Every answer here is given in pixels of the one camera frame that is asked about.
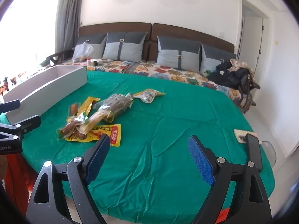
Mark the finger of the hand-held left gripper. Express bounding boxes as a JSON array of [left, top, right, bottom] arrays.
[[0, 115, 42, 143], [0, 99, 21, 114]]

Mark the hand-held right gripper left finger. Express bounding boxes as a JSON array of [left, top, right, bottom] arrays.
[[25, 134, 111, 224]]

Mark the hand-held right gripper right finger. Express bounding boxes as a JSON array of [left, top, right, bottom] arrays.
[[188, 135, 271, 224]]

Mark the yellow red snack packet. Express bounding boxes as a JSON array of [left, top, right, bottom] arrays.
[[65, 124, 122, 147]]

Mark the beige stick snack packet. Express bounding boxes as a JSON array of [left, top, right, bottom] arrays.
[[78, 106, 115, 134]]

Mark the brown meat snack packet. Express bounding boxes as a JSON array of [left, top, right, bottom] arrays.
[[56, 112, 90, 140]]

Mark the orange sausage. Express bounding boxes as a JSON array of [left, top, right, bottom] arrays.
[[68, 103, 82, 121]]

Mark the long yellow snack packet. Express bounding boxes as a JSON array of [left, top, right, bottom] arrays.
[[76, 96, 101, 117]]

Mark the gold clear cake packet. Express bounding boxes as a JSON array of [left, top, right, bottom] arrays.
[[92, 93, 134, 123]]

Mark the yellow grey snack packet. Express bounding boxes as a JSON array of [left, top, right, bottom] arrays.
[[133, 89, 166, 103]]

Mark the orange cloth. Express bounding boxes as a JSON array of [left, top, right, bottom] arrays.
[[5, 155, 32, 216]]

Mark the green patterned cloth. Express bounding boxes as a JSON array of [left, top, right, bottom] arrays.
[[0, 71, 275, 224]]

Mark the light-coloured phone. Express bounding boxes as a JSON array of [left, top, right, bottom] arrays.
[[234, 129, 257, 143]]

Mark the clear glass bowl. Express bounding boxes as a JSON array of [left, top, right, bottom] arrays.
[[260, 140, 277, 168]]

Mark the clear plastic bag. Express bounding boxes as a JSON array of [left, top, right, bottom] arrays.
[[72, 41, 94, 63]]

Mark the white power strip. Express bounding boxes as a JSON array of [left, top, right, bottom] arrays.
[[90, 59, 112, 66]]

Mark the floral bedsheet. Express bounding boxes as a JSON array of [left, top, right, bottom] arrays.
[[17, 58, 255, 115]]

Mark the grey two-tone pillow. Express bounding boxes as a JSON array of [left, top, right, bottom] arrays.
[[200, 43, 237, 74], [102, 31, 148, 61], [156, 36, 202, 72], [72, 33, 108, 60]]

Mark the grey curtain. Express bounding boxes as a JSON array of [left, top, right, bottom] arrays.
[[55, 0, 82, 54]]

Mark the white door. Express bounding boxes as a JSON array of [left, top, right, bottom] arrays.
[[242, 16, 265, 80]]

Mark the brown padded headboard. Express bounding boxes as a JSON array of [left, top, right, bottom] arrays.
[[78, 22, 235, 62]]

